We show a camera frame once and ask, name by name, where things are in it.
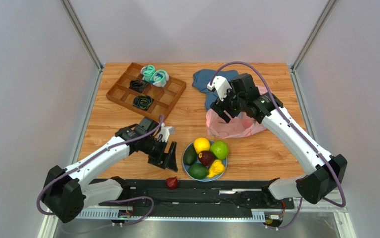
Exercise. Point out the teal white rolled sock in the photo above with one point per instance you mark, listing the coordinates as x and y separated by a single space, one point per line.
147 73

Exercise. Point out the blue plate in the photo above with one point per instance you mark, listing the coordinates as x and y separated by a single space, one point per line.
224 161

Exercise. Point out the yellow fake pear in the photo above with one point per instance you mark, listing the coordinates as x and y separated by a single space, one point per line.
217 167

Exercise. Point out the aluminium frame rail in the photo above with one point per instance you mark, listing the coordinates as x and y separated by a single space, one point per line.
343 223

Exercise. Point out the aluminium corner post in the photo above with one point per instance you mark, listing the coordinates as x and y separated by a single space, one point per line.
71 13
321 21

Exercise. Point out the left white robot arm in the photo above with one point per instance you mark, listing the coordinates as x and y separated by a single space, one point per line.
67 191

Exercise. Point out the green fake lime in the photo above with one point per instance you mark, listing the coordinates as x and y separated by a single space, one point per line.
198 171

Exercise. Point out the wooden compartment tray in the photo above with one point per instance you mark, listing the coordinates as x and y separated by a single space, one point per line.
165 98

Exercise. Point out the teal grey rolled sock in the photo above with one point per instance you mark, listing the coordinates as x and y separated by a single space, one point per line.
160 78

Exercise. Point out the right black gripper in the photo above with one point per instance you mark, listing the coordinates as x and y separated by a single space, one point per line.
227 104

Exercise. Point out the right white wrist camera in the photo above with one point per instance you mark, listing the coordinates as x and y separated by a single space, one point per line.
220 85

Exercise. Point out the green fake avocado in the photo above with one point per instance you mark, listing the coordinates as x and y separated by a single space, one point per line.
190 156

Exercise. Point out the dark red fake fruit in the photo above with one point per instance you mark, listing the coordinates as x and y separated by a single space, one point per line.
172 183

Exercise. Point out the right aluminium corner post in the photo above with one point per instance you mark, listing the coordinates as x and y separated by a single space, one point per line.
321 21

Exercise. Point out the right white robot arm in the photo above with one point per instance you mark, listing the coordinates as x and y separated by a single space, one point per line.
323 172

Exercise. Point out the pink plastic bag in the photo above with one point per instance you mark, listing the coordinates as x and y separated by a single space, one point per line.
238 127

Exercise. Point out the dark purple fake mangosteen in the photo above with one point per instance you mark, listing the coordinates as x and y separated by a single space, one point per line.
206 157

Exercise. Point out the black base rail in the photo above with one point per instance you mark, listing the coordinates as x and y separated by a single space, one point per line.
193 200

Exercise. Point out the blue cloth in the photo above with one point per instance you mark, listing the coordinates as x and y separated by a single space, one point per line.
203 77

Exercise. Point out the left aluminium corner post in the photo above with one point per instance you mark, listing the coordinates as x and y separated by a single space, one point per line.
71 13

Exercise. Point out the yellow fake lemon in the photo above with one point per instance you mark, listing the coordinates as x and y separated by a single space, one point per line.
201 144

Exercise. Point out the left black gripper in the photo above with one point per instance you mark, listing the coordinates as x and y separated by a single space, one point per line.
171 161

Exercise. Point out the light green fake apple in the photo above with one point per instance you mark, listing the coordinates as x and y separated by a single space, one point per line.
220 149

